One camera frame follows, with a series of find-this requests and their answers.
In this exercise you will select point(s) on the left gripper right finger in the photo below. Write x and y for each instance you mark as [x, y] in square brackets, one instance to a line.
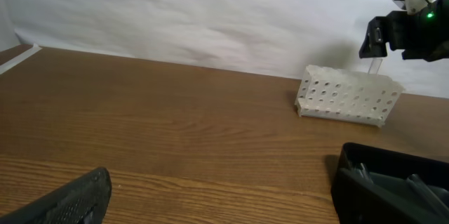
[368, 204]

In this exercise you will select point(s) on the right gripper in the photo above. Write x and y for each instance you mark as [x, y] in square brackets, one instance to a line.
[403, 31]

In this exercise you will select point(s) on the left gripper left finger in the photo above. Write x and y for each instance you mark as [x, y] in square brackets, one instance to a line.
[70, 203]

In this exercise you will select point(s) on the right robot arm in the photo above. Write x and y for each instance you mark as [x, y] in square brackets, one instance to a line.
[438, 27]

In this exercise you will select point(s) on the black tray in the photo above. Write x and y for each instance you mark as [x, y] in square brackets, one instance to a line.
[386, 159]

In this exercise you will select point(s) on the white test tube rack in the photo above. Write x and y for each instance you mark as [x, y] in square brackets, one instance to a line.
[350, 90]

